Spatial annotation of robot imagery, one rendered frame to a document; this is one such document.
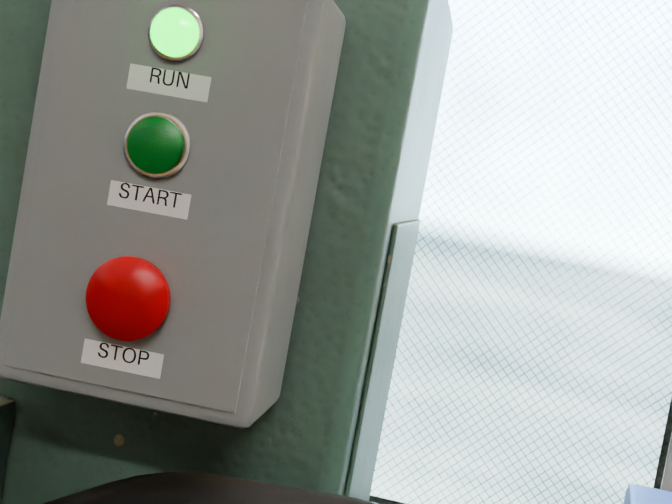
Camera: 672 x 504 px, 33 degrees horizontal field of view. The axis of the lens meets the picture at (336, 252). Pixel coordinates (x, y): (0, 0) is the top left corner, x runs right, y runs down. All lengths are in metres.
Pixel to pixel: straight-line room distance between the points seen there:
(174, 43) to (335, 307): 0.13
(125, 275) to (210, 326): 0.03
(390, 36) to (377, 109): 0.03
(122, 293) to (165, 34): 0.09
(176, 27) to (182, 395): 0.13
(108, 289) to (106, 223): 0.03
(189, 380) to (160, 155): 0.08
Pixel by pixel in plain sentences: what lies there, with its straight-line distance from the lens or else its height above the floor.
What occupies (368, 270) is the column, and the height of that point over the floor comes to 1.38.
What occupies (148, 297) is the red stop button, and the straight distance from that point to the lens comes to 0.40.
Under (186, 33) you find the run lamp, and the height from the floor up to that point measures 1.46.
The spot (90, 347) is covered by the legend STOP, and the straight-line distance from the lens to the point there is 0.42.
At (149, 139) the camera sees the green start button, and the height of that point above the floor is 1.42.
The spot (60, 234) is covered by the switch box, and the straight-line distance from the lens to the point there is 0.42.
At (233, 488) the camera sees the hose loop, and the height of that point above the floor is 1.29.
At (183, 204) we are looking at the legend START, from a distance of 0.40.
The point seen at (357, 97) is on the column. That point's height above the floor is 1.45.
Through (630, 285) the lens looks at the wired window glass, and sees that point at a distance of 1.85.
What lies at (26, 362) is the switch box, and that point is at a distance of 0.43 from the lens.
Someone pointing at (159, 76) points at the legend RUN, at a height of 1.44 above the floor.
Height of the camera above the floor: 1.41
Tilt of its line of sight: 4 degrees down
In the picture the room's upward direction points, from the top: 10 degrees clockwise
